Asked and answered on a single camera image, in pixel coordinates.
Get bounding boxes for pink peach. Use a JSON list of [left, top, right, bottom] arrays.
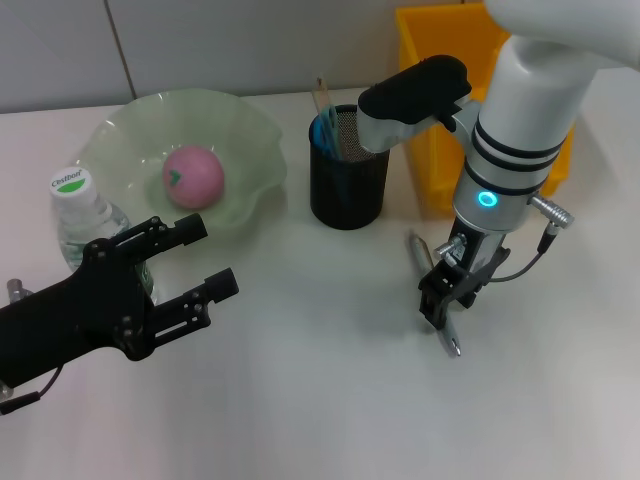
[[161, 145, 226, 211]]

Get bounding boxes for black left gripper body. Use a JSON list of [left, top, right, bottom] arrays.
[[0, 238, 156, 389]]

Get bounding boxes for right gripper cable with plug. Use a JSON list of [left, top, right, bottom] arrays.
[[433, 195, 576, 284]]

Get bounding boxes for black mesh pen holder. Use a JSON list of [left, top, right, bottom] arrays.
[[308, 104, 391, 231]]

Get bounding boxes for clear plastic ruler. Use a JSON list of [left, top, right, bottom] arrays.
[[310, 77, 346, 161]]

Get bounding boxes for blue scissors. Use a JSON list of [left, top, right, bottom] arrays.
[[312, 103, 346, 161]]

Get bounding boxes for silver pen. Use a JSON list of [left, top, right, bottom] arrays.
[[408, 229, 464, 359]]

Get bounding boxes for left gripper cable with plug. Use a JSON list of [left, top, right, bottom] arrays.
[[0, 278, 64, 416]]

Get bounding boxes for gripper cable with plug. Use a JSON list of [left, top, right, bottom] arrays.
[[433, 195, 576, 284], [0, 278, 64, 416]]

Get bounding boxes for clear water bottle green label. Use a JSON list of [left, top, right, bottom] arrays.
[[49, 167, 160, 306]]

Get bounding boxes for yellow plastic bin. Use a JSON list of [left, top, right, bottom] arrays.
[[394, 3, 576, 206]]

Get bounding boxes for green glass fruit plate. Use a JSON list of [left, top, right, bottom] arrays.
[[74, 88, 289, 246]]

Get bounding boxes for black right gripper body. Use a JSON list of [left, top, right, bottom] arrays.
[[434, 219, 511, 286]]

